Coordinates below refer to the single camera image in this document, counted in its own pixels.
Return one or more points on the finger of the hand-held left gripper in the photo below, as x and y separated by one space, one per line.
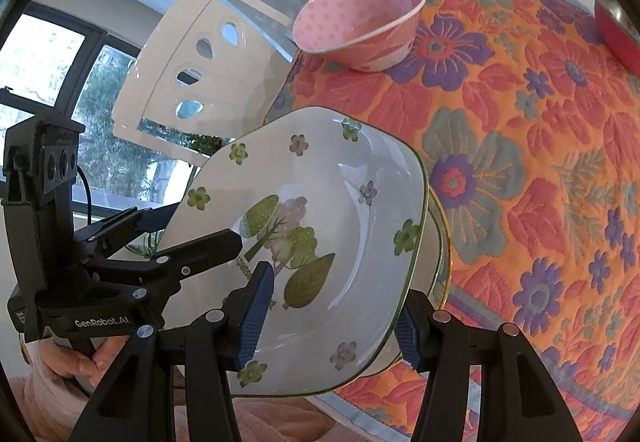
210 247
150 220

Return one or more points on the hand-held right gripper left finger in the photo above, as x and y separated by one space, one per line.
255 312

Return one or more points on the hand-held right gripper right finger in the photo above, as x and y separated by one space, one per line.
406 327

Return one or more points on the square tree print plate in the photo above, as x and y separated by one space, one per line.
325 202
435 252

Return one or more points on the round blue floral plate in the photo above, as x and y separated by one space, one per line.
446 254

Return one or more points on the pink dotted ceramic bowl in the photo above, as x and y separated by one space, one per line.
350 16

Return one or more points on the magenta steel bowl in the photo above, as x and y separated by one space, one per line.
622 34

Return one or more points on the person's left hand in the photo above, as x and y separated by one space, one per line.
87 364

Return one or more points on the white cutout chair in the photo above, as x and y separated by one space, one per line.
160 61

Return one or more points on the black framed window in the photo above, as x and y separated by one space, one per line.
45 71

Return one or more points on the orange floral table mat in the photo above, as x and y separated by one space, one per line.
525 171

